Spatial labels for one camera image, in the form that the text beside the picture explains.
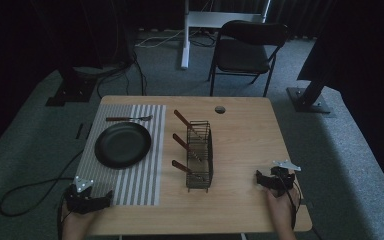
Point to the black folding chair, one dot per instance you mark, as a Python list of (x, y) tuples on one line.
[(243, 56)]

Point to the white desk frame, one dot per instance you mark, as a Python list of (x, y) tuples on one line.
[(210, 18)]

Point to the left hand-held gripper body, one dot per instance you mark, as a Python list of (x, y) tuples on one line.
[(80, 200)]

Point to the dark knife on placemat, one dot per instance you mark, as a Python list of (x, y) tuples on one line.
[(126, 118)]

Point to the person's right hand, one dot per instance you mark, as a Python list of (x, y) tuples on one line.
[(280, 210)]

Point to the grey striped placemat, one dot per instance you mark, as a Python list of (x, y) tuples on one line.
[(146, 160)]

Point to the person's left hand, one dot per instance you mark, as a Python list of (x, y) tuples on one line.
[(77, 222)]

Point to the round grey table grommet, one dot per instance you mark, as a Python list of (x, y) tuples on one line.
[(220, 109)]

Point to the black round plate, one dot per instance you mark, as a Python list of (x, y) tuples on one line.
[(122, 145)]

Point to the black stand with bolted base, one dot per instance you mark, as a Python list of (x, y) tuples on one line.
[(308, 100)]

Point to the black stand with base plate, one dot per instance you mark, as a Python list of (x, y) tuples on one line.
[(71, 90)]

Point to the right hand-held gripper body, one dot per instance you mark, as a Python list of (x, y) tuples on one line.
[(281, 178)]

